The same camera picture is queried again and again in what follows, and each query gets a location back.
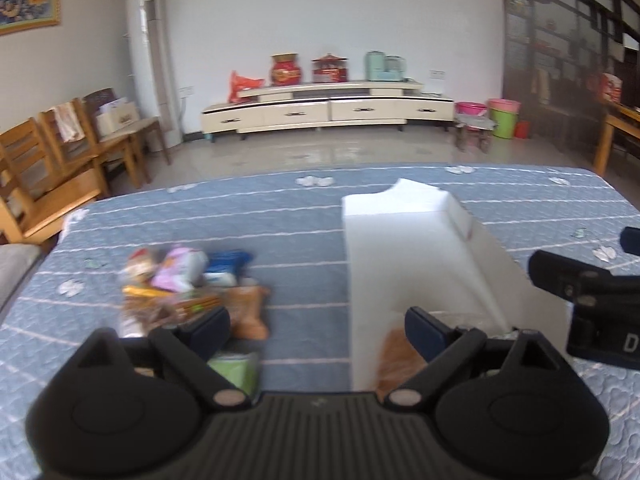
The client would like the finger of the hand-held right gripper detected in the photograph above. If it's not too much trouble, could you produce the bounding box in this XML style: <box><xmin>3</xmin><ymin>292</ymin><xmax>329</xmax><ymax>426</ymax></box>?
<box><xmin>529</xmin><ymin>249</ymin><xmax>640</xmax><ymax>306</ymax></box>
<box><xmin>620</xmin><ymin>226</ymin><xmax>640</xmax><ymax>257</ymax></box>

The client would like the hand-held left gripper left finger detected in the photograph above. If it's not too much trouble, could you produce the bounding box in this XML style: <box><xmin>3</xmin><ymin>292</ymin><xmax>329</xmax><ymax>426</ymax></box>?
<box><xmin>75</xmin><ymin>306</ymin><xmax>252</xmax><ymax>408</ymax></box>

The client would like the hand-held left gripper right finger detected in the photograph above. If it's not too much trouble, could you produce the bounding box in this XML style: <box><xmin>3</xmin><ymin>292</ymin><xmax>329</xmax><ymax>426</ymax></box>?
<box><xmin>385</xmin><ymin>306</ymin><xmax>567</xmax><ymax>406</ymax></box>

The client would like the orange bread packet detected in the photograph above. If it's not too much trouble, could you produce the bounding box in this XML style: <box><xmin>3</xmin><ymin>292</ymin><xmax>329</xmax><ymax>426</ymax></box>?
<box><xmin>376</xmin><ymin>326</ymin><xmax>432</xmax><ymax>402</ymax></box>

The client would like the brown biscuit packet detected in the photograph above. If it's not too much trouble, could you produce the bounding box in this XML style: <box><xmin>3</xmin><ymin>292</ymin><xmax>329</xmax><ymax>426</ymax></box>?
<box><xmin>224</xmin><ymin>284</ymin><xmax>272</xmax><ymax>341</ymax></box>

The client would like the clear cookie packet green strip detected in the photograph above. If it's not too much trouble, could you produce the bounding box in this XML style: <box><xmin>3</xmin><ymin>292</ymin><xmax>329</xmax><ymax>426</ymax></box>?
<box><xmin>119</xmin><ymin>291</ymin><xmax>224</xmax><ymax>339</ymax></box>

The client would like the light green snack packet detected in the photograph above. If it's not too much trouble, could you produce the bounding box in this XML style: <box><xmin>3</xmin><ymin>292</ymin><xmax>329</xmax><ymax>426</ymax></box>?
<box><xmin>207</xmin><ymin>351</ymin><xmax>261</xmax><ymax>397</ymax></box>

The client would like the pink purple snack packet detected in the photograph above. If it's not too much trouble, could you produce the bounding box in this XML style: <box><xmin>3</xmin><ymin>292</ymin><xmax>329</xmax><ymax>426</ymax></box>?
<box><xmin>151</xmin><ymin>244</ymin><xmax>209</xmax><ymax>292</ymax></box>

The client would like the blue snack packet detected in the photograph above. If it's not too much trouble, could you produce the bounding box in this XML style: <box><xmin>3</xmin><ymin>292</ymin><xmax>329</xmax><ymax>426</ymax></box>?
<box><xmin>204</xmin><ymin>250</ymin><xmax>254</xmax><ymax>287</ymax></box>

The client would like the clear yellow-edged snack packet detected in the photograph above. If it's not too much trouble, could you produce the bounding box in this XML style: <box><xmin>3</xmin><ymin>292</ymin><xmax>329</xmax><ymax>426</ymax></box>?
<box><xmin>122</xmin><ymin>247</ymin><xmax>175</xmax><ymax>302</ymax></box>

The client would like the light wooden table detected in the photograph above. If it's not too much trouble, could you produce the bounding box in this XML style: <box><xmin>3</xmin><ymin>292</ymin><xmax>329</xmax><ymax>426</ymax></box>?
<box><xmin>593</xmin><ymin>102</ymin><xmax>640</xmax><ymax>177</ymax></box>

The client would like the blue quilted cherry blanket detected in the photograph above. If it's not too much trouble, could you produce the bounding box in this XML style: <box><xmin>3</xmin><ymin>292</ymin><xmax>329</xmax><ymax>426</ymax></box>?
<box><xmin>0</xmin><ymin>162</ymin><xmax>640</xmax><ymax>480</ymax></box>

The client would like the red white gift bag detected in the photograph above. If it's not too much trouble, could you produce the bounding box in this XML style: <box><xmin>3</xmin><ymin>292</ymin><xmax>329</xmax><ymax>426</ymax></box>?
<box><xmin>599</xmin><ymin>73</ymin><xmax>624</xmax><ymax>106</ymax></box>

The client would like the green plastic bucket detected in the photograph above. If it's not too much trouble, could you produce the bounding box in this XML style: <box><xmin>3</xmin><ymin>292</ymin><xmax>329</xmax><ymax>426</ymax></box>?
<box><xmin>488</xmin><ymin>98</ymin><xmax>522</xmax><ymax>140</ymax></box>

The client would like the beige hanging cloth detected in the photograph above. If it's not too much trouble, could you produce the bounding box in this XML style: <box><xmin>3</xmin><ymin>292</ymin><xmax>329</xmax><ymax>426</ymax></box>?
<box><xmin>531</xmin><ymin>67</ymin><xmax>551</xmax><ymax>106</ymax></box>

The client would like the small wooden stool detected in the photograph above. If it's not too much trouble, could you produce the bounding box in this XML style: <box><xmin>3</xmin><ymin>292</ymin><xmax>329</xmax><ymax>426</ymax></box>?
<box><xmin>453</xmin><ymin>114</ymin><xmax>496</xmax><ymax>152</ymax></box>

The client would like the light wooden chair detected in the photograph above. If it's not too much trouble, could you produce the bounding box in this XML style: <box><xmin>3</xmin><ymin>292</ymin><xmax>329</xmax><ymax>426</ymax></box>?
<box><xmin>39</xmin><ymin>107</ymin><xmax>141</xmax><ymax>192</ymax></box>
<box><xmin>72</xmin><ymin>97</ymin><xmax>152</xmax><ymax>186</ymax></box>
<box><xmin>0</xmin><ymin>117</ymin><xmax>109</xmax><ymax>244</ymax></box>

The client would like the dark wooden cushioned chair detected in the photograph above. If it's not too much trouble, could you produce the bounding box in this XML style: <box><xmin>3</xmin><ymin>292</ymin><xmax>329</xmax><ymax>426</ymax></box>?
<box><xmin>82</xmin><ymin>88</ymin><xmax>172</xmax><ymax>166</ymax></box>

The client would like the dark wooden display cabinet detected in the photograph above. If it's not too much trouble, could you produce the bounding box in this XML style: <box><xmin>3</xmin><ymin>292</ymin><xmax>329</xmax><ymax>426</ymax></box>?
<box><xmin>500</xmin><ymin>0</ymin><xmax>640</xmax><ymax>142</ymax></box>

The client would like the white paper bag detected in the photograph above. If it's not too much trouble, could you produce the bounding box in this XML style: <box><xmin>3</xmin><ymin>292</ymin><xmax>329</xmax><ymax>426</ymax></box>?
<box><xmin>95</xmin><ymin>98</ymin><xmax>141</xmax><ymax>136</ymax></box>

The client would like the cream television cabinet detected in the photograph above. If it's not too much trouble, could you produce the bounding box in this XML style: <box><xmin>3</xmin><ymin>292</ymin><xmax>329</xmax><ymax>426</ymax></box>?
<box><xmin>201</xmin><ymin>80</ymin><xmax>456</xmax><ymax>142</ymax></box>

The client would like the red plastic bag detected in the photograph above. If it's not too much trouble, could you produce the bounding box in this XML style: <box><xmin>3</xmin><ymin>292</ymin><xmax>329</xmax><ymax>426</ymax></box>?
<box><xmin>228</xmin><ymin>70</ymin><xmax>265</xmax><ymax>105</ymax></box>

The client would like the pale towel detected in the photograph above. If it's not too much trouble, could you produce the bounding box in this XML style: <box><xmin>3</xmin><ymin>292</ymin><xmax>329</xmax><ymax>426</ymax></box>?
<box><xmin>53</xmin><ymin>102</ymin><xmax>86</xmax><ymax>144</ymax></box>

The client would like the red round jar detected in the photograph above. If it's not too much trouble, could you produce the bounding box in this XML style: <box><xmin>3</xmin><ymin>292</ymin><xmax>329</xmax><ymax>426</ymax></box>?
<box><xmin>270</xmin><ymin>53</ymin><xmax>304</xmax><ymax>86</ymax></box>

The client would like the mint green kitchen appliance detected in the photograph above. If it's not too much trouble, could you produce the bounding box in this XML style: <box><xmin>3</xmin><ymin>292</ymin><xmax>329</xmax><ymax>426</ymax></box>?
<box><xmin>364</xmin><ymin>50</ymin><xmax>386</xmax><ymax>81</ymax></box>

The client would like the white standing air conditioner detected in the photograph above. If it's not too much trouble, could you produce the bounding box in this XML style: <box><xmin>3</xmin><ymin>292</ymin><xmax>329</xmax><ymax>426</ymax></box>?
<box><xmin>125</xmin><ymin>0</ymin><xmax>184</xmax><ymax>147</ymax></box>

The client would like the red pagoda gift box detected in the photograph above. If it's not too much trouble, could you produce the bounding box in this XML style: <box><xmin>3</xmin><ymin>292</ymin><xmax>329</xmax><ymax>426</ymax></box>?
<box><xmin>311</xmin><ymin>52</ymin><xmax>349</xmax><ymax>84</ymax></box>

